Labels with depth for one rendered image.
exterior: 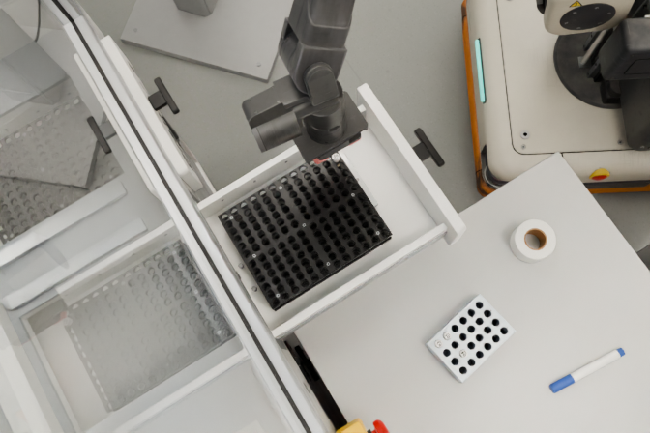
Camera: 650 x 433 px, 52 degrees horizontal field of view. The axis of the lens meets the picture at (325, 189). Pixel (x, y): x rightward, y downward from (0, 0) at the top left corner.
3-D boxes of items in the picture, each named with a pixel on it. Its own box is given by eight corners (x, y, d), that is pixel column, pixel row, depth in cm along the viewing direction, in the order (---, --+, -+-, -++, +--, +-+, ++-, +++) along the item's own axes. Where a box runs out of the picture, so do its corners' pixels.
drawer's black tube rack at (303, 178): (335, 157, 117) (334, 145, 110) (391, 241, 112) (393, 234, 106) (224, 224, 115) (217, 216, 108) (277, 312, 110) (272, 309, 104)
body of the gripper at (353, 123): (369, 129, 96) (369, 110, 89) (308, 166, 95) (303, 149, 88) (345, 94, 97) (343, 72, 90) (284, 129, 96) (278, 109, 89)
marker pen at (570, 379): (618, 346, 113) (621, 346, 112) (623, 355, 113) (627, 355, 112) (546, 385, 113) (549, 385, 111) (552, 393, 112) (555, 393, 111)
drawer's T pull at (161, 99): (161, 78, 115) (158, 74, 114) (181, 112, 114) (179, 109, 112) (142, 89, 115) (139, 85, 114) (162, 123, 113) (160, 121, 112)
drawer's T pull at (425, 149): (419, 129, 111) (420, 126, 109) (444, 164, 109) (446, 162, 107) (400, 139, 110) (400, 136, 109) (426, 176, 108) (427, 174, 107)
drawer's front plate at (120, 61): (129, 61, 125) (107, 33, 115) (204, 187, 118) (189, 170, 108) (121, 66, 125) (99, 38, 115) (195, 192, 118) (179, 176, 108)
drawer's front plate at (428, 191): (365, 106, 121) (365, 81, 110) (457, 241, 114) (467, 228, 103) (356, 111, 120) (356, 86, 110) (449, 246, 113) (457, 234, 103)
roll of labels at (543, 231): (527, 271, 117) (532, 268, 114) (501, 239, 119) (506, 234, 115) (558, 247, 118) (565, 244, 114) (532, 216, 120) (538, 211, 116)
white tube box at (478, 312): (476, 295, 117) (480, 293, 113) (511, 331, 115) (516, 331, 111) (424, 344, 115) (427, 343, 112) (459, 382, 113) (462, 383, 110)
